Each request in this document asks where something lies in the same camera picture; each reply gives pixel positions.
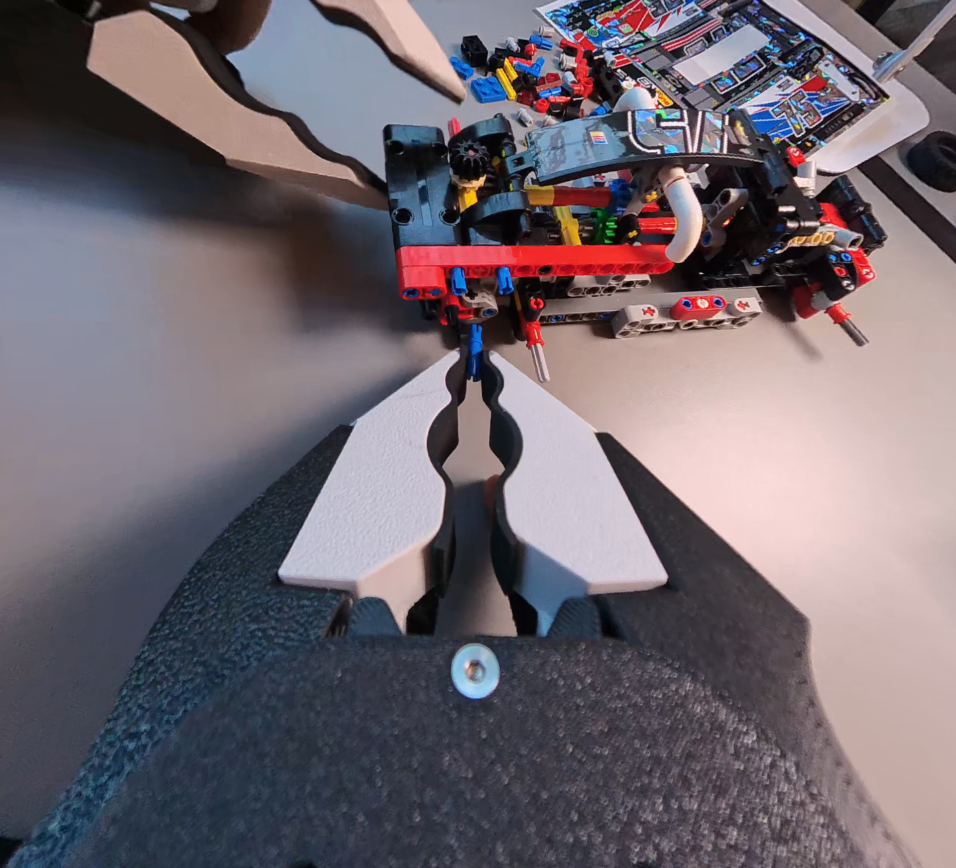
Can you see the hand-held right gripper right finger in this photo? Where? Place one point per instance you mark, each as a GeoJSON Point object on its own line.
{"type": "Point", "coordinates": [582, 509]}

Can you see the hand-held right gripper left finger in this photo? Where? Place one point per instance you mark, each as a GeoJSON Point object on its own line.
{"type": "Point", "coordinates": [366, 509]}

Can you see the blue lego pin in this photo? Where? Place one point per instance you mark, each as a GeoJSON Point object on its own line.
{"type": "Point", "coordinates": [474, 357]}

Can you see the lego car model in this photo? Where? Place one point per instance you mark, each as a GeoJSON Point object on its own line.
{"type": "Point", "coordinates": [597, 241]}

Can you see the black rubber lego tyre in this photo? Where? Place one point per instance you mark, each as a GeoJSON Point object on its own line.
{"type": "Point", "coordinates": [933, 160]}

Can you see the person's right hand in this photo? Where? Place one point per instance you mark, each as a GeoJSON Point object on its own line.
{"type": "Point", "coordinates": [490, 493]}

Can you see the pile of mixed coloured pieces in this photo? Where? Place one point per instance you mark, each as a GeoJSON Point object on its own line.
{"type": "Point", "coordinates": [553, 73]}

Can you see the holographic sticker sheet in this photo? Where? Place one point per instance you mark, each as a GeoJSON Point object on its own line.
{"type": "Point", "coordinates": [717, 47]}

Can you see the white metal book stand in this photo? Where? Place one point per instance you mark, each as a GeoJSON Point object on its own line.
{"type": "Point", "coordinates": [881, 106]}

